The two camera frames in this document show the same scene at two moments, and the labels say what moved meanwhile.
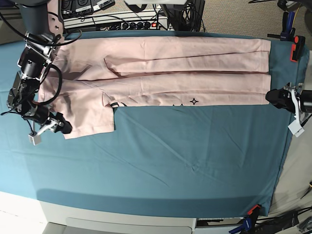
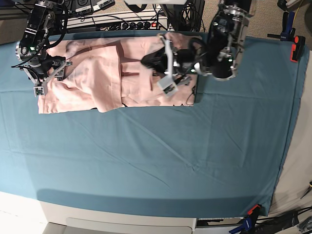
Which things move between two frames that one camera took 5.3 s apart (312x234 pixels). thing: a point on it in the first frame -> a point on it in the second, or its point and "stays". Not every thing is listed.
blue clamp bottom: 246,226 stays
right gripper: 302,99 -> 183,61
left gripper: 42,116 -> 40,72
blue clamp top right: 288,33 stays
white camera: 296,128 -> 168,85
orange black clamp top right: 298,48 stays
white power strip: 155,21 stays
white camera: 34,138 -> 38,91
